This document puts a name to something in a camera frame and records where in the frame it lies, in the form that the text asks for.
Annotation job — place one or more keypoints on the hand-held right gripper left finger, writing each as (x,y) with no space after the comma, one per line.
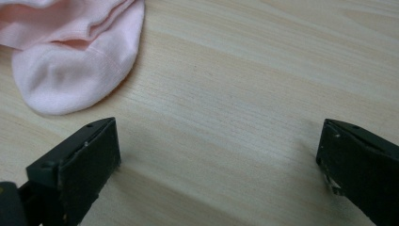
(84,166)

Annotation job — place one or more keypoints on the pink sock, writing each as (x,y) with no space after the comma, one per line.
(75,62)

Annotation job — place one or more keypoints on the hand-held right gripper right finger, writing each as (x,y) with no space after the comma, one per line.
(360,163)

